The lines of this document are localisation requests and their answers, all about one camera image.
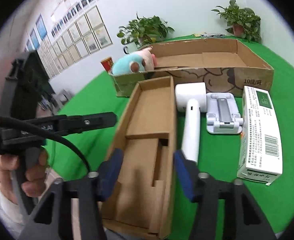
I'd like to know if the person's left forearm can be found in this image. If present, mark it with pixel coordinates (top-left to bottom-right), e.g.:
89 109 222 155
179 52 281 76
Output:
0 194 31 240

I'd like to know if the wall of framed certificates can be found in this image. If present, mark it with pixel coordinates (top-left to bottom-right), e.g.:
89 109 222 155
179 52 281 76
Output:
37 5 112 79

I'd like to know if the pink and teal plush toy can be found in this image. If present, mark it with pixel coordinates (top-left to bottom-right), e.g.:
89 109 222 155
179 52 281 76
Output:
112 47 158 75

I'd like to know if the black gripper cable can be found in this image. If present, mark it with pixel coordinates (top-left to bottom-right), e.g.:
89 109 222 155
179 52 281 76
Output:
0 114 91 174

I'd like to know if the narrow cardboard box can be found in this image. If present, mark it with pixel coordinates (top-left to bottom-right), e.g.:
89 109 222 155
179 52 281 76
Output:
101 75 177 239

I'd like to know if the white medicine box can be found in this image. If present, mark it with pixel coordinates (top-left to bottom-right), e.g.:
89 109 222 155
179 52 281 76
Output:
236 85 283 187

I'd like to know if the potted plant with white pot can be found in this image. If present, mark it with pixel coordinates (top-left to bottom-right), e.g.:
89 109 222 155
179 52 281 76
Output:
117 12 175 54

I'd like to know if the red can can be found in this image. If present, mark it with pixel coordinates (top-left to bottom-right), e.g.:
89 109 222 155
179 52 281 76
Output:
101 57 115 74

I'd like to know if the person's left hand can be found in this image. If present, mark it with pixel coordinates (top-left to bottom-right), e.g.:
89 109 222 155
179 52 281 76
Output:
0 150 49 203

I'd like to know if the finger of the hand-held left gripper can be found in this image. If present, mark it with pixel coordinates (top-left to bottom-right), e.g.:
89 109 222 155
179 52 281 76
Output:
47 112 118 137

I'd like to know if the white phone stand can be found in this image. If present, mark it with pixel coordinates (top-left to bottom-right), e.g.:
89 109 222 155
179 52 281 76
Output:
205 92 244 134

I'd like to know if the large printed cardboard box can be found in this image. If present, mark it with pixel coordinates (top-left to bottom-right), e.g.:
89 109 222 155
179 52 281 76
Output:
111 39 275 98

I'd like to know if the white hair dryer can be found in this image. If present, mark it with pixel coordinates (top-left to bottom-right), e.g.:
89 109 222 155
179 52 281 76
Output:
174 82 207 164

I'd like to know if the grey chair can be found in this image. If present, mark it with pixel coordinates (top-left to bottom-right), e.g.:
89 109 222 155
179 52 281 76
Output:
54 89 70 106

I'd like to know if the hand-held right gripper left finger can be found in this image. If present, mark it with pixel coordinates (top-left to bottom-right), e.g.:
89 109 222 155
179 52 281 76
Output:
18 148 124 240

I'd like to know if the potted plant with brown pot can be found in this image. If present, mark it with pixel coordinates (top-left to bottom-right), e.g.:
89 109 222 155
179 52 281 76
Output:
211 0 262 43

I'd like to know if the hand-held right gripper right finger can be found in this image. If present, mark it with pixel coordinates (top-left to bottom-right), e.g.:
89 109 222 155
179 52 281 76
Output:
174 149 277 240

